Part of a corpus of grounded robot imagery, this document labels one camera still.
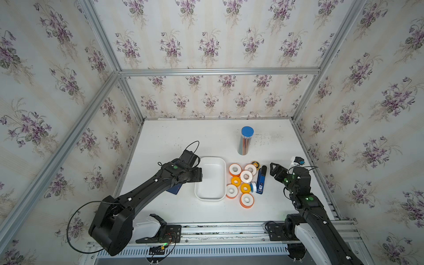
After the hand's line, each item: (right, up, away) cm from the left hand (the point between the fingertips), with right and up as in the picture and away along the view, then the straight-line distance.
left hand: (200, 177), depth 83 cm
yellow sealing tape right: (+26, -7, +3) cm, 27 cm away
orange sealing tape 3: (+25, -1, +7) cm, 26 cm away
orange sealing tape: (+19, +2, +7) cm, 21 cm away
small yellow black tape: (+32, +5, +12) cm, 35 cm away
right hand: (+41, +5, 0) cm, 41 cm away
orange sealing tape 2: (+29, +3, +9) cm, 30 cm away
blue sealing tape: (+27, -6, 0) cm, 28 cm away
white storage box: (+7, -6, +5) cm, 11 cm away
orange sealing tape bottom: (+24, -12, -1) cm, 27 cm away
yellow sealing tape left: (+21, -3, +6) cm, 22 cm away
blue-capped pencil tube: (+25, +23, +5) cm, 34 cm away
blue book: (-13, -7, +2) cm, 15 cm away
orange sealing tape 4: (+17, -8, +2) cm, 19 cm away
